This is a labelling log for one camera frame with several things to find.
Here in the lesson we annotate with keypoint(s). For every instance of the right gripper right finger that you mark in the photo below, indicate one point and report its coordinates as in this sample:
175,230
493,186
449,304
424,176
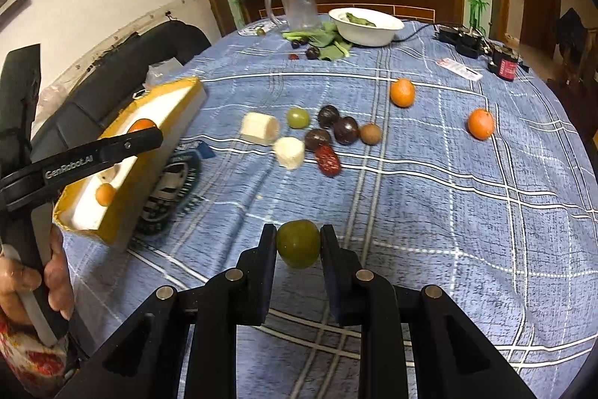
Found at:
402,327

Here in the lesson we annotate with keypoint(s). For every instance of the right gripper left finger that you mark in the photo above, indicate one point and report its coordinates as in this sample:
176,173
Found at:
183,343

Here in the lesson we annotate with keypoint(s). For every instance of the green jujube fruit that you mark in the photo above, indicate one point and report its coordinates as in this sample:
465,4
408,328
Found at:
298,243

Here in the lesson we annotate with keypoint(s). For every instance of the red date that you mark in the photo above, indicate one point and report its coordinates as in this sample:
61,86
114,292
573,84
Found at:
327,161

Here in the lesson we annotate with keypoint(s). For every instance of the large orange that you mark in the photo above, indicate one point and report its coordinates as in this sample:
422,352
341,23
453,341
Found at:
480,124

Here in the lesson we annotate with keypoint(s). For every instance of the brown kiwi fruit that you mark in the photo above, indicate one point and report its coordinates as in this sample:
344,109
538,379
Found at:
371,134

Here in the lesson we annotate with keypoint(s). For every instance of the dark plum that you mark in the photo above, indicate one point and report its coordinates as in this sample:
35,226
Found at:
328,116
346,130
316,138

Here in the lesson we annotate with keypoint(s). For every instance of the small orange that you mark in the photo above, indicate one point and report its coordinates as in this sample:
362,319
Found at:
402,93

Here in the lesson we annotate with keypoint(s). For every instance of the green grape fruit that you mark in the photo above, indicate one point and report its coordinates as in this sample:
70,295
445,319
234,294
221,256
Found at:
298,118

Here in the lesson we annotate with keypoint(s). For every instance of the person left hand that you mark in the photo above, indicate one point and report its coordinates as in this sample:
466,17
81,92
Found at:
17,278

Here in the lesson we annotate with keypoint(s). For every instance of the yellow cardboard tray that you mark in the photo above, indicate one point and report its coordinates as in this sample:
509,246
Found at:
106,206

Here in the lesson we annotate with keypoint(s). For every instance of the black sofa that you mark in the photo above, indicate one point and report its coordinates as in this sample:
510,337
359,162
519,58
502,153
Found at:
72,113

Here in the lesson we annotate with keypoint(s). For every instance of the blue plaid tablecloth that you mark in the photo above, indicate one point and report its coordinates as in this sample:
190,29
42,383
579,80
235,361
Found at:
507,226

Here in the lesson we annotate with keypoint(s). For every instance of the white red paper card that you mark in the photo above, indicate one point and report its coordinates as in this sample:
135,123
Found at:
459,69

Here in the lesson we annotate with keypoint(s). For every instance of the red black jar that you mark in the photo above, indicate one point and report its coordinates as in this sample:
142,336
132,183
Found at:
503,62

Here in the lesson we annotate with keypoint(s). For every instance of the black charger device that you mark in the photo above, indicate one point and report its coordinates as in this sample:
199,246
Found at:
468,41

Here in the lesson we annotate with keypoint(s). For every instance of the glass beer mug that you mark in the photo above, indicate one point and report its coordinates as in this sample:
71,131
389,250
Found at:
300,15

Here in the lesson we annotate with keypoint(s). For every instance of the green leafy vegetable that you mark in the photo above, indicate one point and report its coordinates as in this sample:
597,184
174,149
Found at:
323,43

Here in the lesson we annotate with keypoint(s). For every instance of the white bowl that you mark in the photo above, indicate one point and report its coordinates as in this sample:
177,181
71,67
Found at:
365,27

